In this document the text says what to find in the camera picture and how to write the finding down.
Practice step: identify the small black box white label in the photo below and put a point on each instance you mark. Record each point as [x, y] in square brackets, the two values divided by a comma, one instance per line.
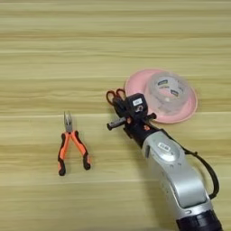
[136, 105]

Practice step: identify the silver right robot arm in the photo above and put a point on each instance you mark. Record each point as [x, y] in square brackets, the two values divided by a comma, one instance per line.
[177, 168]

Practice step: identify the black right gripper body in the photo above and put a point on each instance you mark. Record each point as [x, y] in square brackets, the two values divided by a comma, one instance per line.
[138, 131]

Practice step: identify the pink round plate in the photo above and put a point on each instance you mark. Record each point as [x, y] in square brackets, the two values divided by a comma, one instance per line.
[135, 82]

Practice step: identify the clear tape roll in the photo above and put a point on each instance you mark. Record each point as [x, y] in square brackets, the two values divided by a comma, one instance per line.
[167, 96]

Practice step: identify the orange black pliers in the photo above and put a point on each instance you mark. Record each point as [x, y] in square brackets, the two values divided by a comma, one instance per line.
[68, 127]

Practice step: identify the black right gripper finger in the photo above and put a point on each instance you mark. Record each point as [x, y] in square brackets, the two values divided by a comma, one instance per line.
[120, 108]

